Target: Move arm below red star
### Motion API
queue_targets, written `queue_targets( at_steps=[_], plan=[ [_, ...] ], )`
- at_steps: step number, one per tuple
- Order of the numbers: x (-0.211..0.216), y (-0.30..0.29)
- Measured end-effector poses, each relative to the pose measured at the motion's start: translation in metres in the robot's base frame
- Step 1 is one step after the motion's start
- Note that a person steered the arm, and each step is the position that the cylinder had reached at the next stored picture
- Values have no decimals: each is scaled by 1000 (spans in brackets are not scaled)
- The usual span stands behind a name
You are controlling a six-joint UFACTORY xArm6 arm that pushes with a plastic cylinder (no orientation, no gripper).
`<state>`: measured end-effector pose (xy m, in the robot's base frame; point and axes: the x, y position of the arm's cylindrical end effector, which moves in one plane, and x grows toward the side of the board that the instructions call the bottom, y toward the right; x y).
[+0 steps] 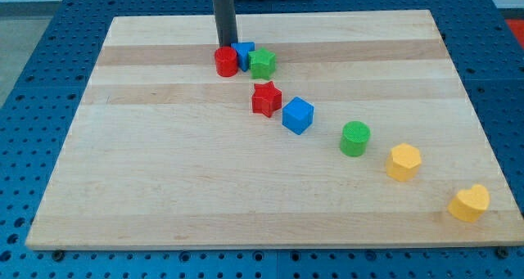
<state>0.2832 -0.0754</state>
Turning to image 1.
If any red cylinder block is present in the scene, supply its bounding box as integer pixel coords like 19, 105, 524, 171
214, 46, 238, 77

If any red star block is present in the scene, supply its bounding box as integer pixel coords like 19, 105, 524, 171
251, 81, 282, 118

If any blue cube block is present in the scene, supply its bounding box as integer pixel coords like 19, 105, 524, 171
282, 97, 314, 135

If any yellow heart block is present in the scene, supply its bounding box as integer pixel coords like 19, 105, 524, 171
447, 184, 490, 223

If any green star block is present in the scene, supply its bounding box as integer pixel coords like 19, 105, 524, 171
248, 47, 277, 80

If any blue triangle block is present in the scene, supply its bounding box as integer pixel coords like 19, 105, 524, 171
231, 42, 255, 72

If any light wooden board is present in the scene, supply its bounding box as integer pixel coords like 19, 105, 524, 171
25, 10, 523, 250

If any yellow hexagon block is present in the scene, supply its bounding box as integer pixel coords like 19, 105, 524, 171
386, 143, 422, 182

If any green cylinder block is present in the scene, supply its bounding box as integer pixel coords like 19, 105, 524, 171
339, 121, 371, 157

